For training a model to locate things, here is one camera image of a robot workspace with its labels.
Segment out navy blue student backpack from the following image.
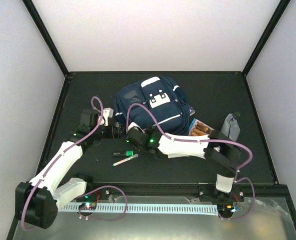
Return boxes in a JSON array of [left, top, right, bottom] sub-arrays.
[[113, 76, 190, 136]]

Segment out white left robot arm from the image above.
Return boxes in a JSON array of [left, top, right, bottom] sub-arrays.
[[15, 107, 113, 229]]

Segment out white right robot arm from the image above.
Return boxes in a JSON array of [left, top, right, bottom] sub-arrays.
[[126, 124, 241, 194]]

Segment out white green pen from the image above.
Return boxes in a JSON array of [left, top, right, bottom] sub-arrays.
[[113, 154, 139, 167]]

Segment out green capped marker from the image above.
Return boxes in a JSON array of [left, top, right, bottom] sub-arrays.
[[112, 150, 134, 157]]

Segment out dog picture book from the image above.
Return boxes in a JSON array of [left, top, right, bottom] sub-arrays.
[[188, 118, 214, 137]]

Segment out grey pencil pouch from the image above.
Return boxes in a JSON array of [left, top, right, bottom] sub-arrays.
[[221, 112, 241, 142]]

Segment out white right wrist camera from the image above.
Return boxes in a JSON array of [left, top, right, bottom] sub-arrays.
[[127, 122, 144, 132]]

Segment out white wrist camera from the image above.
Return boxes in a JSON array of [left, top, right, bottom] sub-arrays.
[[127, 122, 144, 132], [101, 107, 114, 127]]

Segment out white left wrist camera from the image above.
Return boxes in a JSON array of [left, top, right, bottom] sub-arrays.
[[101, 107, 114, 127]]

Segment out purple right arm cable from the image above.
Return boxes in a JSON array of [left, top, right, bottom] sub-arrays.
[[125, 103, 256, 221]]

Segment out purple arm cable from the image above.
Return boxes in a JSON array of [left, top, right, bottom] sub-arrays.
[[20, 96, 105, 231], [125, 103, 256, 221]]

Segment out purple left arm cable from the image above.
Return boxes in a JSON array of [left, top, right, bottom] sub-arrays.
[[20, 96, 105, 231]]

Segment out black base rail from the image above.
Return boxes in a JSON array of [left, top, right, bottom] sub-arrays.
[[86, 181, 290, 203]]

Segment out white slotted cable duct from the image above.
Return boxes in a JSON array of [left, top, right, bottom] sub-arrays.
[[58, 202, 218, 216]]

